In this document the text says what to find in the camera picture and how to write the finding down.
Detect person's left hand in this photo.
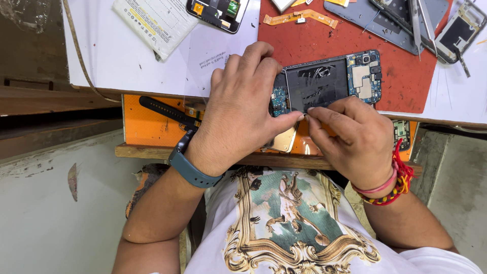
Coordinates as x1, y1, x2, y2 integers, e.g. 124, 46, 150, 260
185, 41, 305, 177

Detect person's right hand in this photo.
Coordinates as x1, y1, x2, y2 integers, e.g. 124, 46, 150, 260
304, 96, 396, 190

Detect phone with circuit boards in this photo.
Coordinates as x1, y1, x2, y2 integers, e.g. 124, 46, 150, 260
269, 49, 382, 118

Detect pink wrist band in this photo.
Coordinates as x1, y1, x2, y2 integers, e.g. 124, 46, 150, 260
352, 159, 399, 195

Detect gold metal phone plate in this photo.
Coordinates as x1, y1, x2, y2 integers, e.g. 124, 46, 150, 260
263, 122, 300, 153

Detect blue-grey smartwatch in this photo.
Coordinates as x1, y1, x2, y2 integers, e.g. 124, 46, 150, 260
168, 129, 223, 189

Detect red work mat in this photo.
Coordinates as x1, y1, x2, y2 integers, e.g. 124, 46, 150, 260
257, 0, 454, 114

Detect orange lined wooden drawer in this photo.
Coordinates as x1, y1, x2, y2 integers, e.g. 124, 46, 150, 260
115, 94, 423, 176

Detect white printed t-shirt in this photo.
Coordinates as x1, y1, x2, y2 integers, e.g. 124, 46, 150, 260
184, 167, 484, 274

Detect black phone screen part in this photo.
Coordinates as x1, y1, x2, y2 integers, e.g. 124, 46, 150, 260
186, 0, 250, 34

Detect white padded packet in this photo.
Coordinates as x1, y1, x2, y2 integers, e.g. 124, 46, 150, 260
112, 0, 201, 61

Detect grey phone back cover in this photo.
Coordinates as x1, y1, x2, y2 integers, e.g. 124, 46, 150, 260
324, 0, 450, 56

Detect white paper sheet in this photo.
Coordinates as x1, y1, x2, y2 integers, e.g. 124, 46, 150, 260
62, 0, 262, 98

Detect metal tweezers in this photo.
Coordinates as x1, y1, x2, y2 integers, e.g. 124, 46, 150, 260
408, 0, 439, 61

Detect clear plastic wrap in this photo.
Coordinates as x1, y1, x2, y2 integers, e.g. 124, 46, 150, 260
0, 0, 52, 34

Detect small phone circuit frame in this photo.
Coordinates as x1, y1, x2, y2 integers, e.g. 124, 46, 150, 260
393, 120, 411, 152

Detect red braided thread bracelet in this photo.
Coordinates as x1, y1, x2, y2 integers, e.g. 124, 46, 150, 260
351, 139, 415, 206

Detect black watch strap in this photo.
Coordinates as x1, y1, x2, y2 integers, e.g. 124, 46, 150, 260
138, 96, 202, 132

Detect orange flex cable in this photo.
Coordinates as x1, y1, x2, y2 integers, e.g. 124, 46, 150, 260
263, 9, 339, 29

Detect phone middle frame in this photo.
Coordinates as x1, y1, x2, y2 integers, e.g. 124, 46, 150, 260
434, 0, 487, 65

